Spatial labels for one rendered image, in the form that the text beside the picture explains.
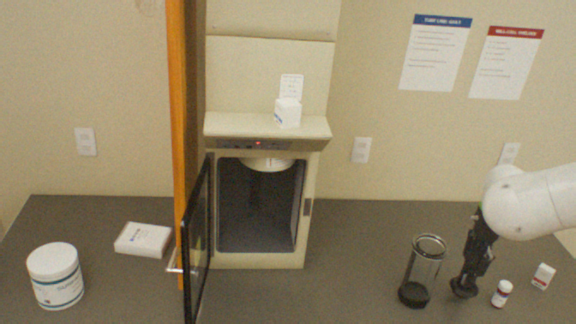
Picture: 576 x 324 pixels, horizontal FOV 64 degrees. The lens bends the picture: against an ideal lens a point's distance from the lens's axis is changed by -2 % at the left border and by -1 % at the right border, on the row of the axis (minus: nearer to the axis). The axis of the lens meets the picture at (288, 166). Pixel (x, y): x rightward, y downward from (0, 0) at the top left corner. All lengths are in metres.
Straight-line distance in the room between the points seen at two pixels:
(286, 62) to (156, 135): 0.75
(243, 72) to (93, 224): 0.88
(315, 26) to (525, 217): 0.64
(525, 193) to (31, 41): 1.50
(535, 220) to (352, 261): 0.88
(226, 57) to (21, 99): 0.90
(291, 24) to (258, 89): 0.19
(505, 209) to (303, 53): 0.60
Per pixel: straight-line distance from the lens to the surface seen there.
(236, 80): 1.21
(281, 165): 1.37
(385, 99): 1.79
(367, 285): 1.60
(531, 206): 0.90
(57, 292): 1.49
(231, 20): 1.17
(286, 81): 1.22
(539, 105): 2.08
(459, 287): 1.60
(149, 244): 1.63
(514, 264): 1.90
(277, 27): 1.17
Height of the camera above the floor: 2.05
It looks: 32 degrees down
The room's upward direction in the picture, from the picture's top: 6 degrees clockwise
